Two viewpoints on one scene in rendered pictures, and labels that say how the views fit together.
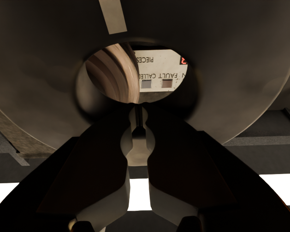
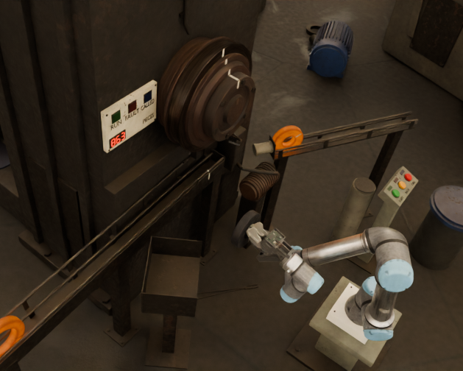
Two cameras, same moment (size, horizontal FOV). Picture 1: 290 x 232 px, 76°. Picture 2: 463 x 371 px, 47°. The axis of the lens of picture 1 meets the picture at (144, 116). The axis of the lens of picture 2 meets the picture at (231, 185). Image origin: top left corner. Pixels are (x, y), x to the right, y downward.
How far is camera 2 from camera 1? 210 cm
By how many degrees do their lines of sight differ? 107
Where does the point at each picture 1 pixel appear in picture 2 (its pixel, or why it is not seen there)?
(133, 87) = (181, 126)
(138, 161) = (252, 219)
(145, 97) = (144, 73)
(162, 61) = (137, 124)
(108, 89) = (200, 127)
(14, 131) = not seen: outside the picture
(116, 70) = (191, 138)
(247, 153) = not seen: outside the picture
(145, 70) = (148, 110)
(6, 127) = not seen: outside the picture
